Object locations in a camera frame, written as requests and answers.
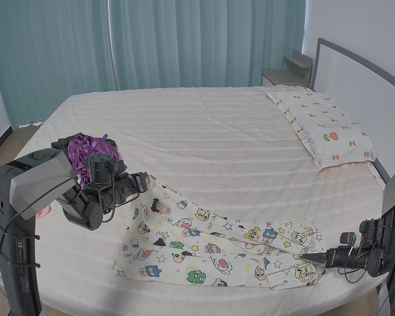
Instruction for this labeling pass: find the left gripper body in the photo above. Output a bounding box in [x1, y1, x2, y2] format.
[113, 172, 152, 206]

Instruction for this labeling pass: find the blue-green curtain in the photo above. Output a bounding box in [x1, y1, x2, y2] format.
[0, 0, 117, 129]
[109, 0, 308, 90]

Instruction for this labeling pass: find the white printed pyjama top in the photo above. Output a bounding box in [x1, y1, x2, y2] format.
[112, 175, 330, 290]

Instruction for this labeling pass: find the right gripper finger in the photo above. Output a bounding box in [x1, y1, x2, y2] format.
[301, 253, 328, 263]

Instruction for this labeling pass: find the white printed pillow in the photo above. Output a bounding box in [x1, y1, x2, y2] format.
[266, 89, 377, 172]

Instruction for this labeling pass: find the black garment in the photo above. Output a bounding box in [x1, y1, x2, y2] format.
[51, 133, 127, 174]

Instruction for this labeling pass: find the bed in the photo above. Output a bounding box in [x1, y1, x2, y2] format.
[0, 38, 395, 312]

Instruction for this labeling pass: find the purple satin garment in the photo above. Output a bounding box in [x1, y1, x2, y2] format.
[67, 133, 120, 187]

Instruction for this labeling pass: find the grey bedside table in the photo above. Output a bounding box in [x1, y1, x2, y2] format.
[263, 49, 313, 87]

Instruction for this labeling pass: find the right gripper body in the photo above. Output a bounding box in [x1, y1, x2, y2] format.
[325, 246, 353, 269]

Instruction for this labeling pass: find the black cable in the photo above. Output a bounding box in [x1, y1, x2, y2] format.
[337, 265, 369, 284]
[100, 173, 142, 224]

